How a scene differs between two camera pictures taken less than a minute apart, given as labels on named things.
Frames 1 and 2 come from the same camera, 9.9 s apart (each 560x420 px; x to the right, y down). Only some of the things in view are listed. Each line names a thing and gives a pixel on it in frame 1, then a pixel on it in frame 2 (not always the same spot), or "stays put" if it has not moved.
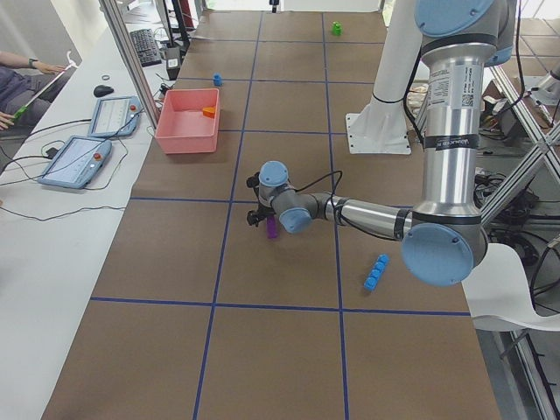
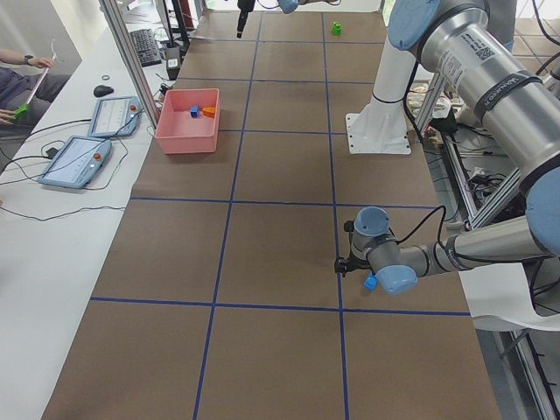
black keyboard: (146, 46) stays put
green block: (337, 28) stays put
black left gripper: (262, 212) → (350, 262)
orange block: (209, 112) stays put
